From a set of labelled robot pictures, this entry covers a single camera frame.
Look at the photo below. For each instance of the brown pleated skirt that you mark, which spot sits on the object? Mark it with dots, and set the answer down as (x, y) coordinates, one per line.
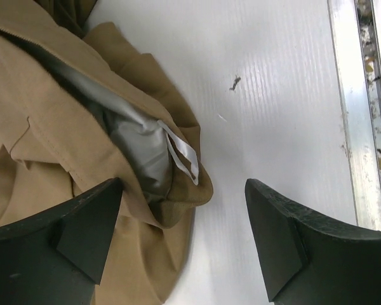
(78, 107)

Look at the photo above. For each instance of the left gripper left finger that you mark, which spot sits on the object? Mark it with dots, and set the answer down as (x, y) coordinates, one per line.
(58, 256)

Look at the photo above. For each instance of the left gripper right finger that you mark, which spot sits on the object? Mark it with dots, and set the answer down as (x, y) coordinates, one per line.
(307, 257)

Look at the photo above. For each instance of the aluminium rail frame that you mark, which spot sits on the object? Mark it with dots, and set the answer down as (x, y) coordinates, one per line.
(356, 35)

